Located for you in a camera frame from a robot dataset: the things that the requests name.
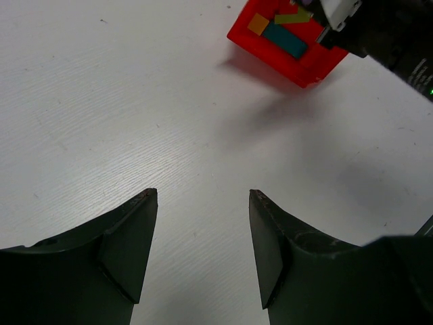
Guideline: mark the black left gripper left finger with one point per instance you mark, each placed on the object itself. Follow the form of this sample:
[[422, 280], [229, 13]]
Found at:
[[91, 274]]

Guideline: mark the light green long block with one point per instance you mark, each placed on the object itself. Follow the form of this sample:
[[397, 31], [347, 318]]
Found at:
[[301, 16]]

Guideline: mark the red plastic tray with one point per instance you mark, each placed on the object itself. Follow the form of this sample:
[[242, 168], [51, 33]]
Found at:
[[316, 63]]

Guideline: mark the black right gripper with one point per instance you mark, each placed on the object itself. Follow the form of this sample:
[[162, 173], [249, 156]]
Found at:
[[396, 34]]

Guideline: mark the teal long block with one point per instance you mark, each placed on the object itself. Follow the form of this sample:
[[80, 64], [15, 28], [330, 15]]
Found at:
[[285, 40]]

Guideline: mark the orange square block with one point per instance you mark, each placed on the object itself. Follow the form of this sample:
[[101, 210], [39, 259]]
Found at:
[[258, 24]]

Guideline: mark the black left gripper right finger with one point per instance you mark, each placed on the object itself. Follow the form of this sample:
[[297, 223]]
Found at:
[[308, 277]]

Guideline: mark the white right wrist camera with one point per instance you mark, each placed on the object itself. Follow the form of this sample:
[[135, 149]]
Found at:
[[337, 11]]

